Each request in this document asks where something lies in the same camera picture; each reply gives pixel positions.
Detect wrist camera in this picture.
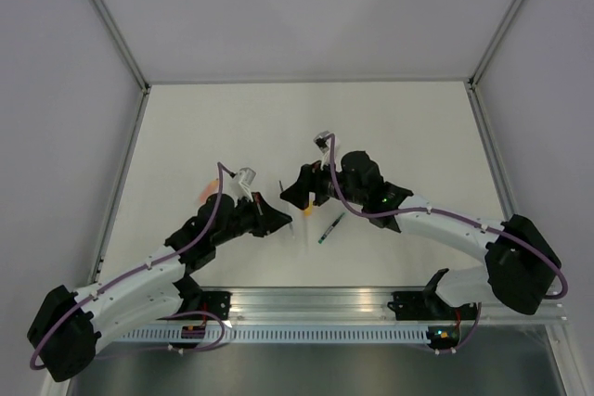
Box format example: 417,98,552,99
314,131,340,169
230,167,256,201

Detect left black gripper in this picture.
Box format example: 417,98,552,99
213,193,291,248

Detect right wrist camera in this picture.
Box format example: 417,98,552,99
314,131,340,169

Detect aluminium mounting rail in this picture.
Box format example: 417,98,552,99
206,287,568,326

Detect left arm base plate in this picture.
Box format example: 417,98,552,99
198,290,232,321

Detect grey purple pen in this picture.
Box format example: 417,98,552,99
278,179,296,241

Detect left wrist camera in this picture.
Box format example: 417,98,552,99
230,167,256,201

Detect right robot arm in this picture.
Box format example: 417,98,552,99
280,151,568,319

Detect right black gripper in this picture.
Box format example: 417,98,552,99
280,153,367,211

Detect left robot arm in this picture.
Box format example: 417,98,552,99
27,192,292,382

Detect left aluminium frame post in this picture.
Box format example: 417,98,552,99
88,0,151,282

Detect aluminium frame post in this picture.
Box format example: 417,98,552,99
464,0,528,218
88,0,151,282

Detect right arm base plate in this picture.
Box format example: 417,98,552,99
387,291,478,322

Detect white slotted cable duct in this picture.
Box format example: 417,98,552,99
118,324,430,344

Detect right aluminium frame post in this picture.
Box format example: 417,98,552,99
464,0,528,218

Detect green pen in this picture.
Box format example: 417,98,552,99
317,212,345,245

